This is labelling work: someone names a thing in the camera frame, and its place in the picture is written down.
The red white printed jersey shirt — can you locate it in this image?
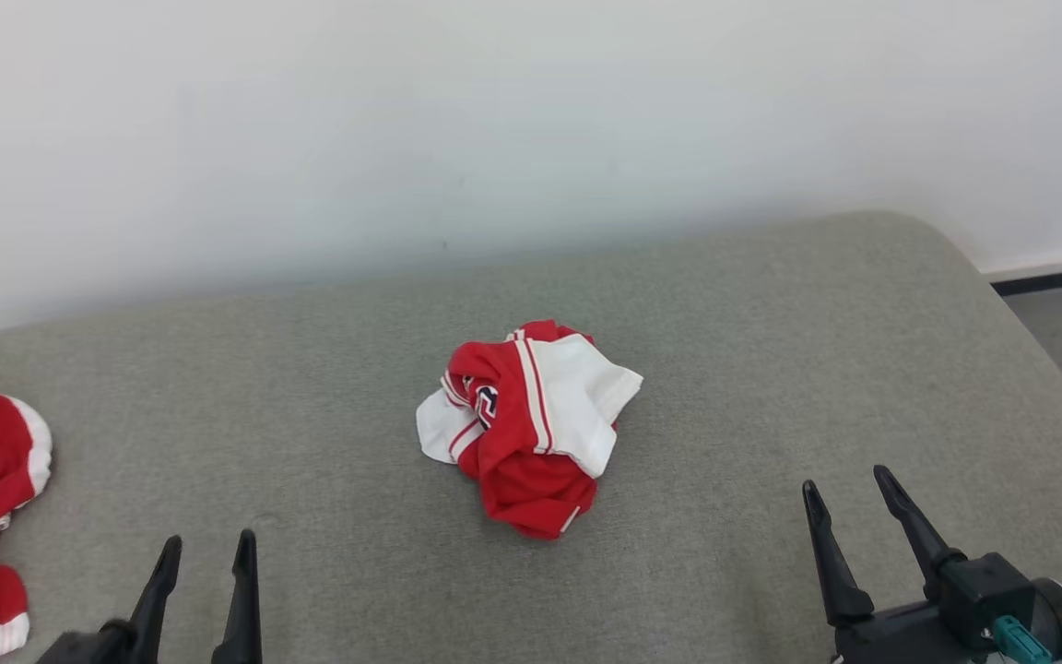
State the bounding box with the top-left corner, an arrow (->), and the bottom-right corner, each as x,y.
416,319 -> 644,541

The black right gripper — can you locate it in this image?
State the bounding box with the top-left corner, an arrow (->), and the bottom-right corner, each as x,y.
802,464 -> 993,664

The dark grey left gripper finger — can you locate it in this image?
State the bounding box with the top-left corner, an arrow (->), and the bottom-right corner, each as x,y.
211,528 -> 263,664
130,536 -> 183,664

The grey fabric sofa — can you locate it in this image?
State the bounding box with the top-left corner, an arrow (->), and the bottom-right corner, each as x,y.
0,210 -> 1062,664

